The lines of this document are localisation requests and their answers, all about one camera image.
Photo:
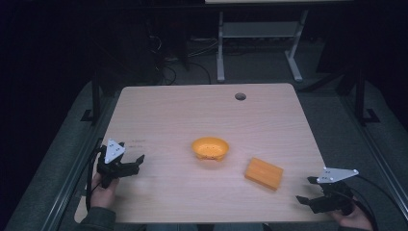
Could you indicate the person's right hand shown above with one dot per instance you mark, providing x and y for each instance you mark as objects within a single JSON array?
[{"x": 356, "y": 221}]

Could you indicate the orange rectangular soap block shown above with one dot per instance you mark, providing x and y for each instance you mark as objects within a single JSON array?
[{"x": 263, "y": 173}]

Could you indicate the white metal desk frame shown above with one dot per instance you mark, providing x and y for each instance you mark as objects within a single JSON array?
[{"x": 258, "y": 29}]

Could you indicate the person's left hand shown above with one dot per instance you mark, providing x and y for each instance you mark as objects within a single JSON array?
[{"x": 103, "y": 197}]

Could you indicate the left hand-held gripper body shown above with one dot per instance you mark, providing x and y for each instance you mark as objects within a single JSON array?
[{"x": 110, "y": 170}]

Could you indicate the black metal stand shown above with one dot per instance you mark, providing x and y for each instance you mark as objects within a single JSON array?
[
  {"x": 360, "y": 96},
  {"x": 96, "y": 96}
]

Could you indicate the aluminium frame rail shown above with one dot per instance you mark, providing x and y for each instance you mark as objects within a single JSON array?
[
  {"x": 80, "y": 160},
  {"x": 378, "y": 154}
]

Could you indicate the orange oval soap dish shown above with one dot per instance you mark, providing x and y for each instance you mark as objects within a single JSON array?
[{"x": 210, "y": 148}]

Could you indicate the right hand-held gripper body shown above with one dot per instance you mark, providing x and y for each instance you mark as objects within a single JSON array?
[{"x": 335, "y": 197}]

